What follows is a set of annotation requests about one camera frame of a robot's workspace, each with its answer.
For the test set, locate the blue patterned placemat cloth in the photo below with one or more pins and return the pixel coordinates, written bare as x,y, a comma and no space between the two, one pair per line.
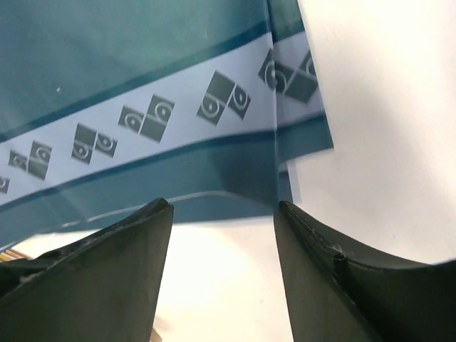
106,105

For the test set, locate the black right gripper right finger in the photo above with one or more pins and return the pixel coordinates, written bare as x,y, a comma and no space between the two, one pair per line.
340,289

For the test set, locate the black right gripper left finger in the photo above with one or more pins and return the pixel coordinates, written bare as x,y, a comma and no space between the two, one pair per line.
103,287

